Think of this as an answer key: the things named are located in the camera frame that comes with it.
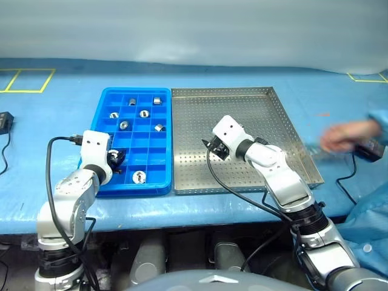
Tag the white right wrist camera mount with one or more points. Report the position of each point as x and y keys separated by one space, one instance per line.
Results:
x=227 y=128

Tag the perforated metal tray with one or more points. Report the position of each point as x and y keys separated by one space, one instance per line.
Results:
x=212 y=115

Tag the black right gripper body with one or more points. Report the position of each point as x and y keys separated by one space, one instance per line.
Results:
x=219 y=148

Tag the grey rounded shape below table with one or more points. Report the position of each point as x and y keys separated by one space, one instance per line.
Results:
x=148 y=260
x=230 y=256

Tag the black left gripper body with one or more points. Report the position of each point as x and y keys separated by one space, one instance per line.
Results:
x=114 y=166

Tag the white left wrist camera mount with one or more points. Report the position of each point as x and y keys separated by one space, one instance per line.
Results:
x=94 y=145

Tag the blue compartment tray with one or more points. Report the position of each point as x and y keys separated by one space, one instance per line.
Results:
x=133 y=154

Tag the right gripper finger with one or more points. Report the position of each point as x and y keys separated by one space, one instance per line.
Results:
x=205 y=142

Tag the black power adapter with label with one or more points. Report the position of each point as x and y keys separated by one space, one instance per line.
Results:
x=368 y=150

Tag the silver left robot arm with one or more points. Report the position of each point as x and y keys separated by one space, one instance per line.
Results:
x=75 y=194

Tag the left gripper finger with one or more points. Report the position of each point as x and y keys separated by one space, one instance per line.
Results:
x=117 y=163
x=122 y=152

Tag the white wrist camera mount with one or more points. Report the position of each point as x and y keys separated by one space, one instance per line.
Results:
x=94 y=145
x=227 y=128

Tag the person's bare hand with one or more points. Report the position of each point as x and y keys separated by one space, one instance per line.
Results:
x=342 y=138

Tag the blue protective gown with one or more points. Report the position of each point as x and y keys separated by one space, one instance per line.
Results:
x=373 y=218

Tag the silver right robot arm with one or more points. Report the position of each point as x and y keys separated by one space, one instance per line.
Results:
x=282 y=175

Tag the small black power adapter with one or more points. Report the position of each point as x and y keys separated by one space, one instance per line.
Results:
x=4 y=122

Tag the grey robot torso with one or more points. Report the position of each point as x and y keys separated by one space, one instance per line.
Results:
x=212 y=282

